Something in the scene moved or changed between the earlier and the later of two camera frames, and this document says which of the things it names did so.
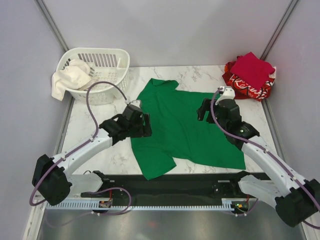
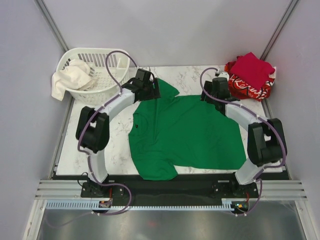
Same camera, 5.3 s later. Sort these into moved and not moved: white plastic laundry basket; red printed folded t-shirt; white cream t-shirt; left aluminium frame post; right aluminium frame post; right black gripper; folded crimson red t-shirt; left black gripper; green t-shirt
Moved: green t-shirt; left black gripper; right black gripper
Not moved: right aluminium frame post; red printed folded t-shirt; white plastic laundry basket; folded crimson red t-shirt; left aluminium frame post; white cream t-shirt
